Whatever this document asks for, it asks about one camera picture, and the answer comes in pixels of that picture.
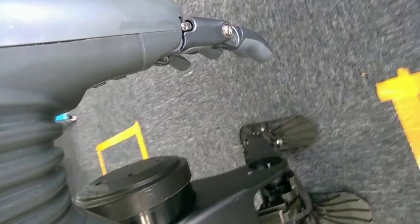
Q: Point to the black robot right foot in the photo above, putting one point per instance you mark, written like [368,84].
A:
[344,209]

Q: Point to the black round robot joint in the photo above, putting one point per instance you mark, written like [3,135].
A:
[137,183]

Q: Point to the black robot right leg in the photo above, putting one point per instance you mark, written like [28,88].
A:
[285,196]

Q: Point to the black robot left foot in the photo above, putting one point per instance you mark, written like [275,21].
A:
[292,132]

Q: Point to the black robot foot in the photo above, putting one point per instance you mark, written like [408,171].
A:
[344,209]
[292,132]

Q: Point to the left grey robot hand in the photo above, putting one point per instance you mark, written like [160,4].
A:
[82,35]

